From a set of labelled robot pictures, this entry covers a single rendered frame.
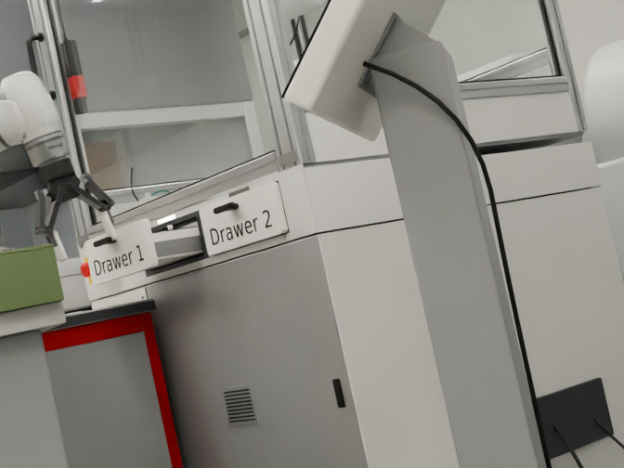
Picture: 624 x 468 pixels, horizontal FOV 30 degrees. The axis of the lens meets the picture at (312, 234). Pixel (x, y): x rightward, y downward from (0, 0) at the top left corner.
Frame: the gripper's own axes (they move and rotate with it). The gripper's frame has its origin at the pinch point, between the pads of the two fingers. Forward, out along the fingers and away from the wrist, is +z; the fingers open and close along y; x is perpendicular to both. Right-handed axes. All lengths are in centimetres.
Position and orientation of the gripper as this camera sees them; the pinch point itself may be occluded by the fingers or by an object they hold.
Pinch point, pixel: (87, 245)
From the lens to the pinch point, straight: 268.1
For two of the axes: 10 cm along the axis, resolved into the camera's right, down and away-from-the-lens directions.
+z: 3.7, 9.3, 0.7
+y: 7.1, -3.3, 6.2
